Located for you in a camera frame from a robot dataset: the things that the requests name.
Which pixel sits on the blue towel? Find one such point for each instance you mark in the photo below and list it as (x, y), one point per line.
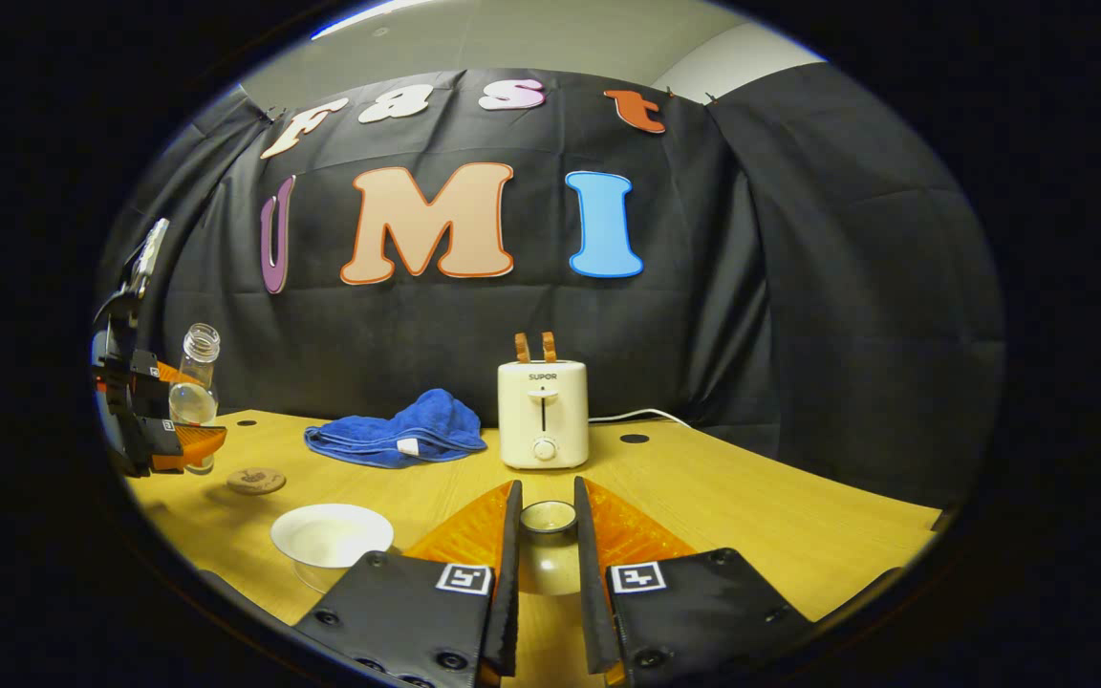
(407, 430)

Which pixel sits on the white porcelain teacup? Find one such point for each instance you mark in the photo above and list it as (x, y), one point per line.
(331, 535)

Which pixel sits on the white teacup lid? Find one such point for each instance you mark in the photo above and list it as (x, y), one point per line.
(548, 559)

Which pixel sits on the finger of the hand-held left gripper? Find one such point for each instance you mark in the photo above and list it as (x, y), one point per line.
(170, 376)
(197, 444)

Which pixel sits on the cream toaster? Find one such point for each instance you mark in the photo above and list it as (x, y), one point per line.
(543, 411)

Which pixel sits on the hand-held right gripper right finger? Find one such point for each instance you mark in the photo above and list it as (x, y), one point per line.
(694, 612)

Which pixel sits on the toast bread slice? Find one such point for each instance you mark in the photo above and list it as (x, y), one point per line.
(550, 347)
(522, 348)

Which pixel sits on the round wooden coaster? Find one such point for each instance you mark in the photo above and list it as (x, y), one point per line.
(256, 481)

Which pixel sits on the clear glass water bottle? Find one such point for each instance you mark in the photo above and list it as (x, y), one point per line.
(195, 397)

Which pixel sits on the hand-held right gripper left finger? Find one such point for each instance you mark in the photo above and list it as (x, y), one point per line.
(417, 612)

